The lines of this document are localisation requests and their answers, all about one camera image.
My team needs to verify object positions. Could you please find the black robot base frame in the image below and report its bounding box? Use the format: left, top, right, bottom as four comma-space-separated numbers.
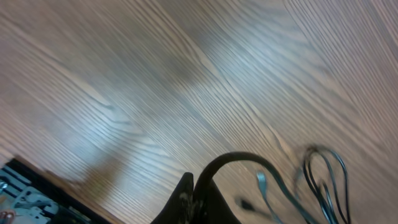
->
1, 159, 109, 224

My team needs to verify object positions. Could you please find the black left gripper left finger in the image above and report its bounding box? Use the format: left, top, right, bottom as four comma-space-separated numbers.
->
151, 172, 193, 224

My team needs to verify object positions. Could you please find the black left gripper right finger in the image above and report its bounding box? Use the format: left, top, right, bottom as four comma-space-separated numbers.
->
192, 180, 241, 224

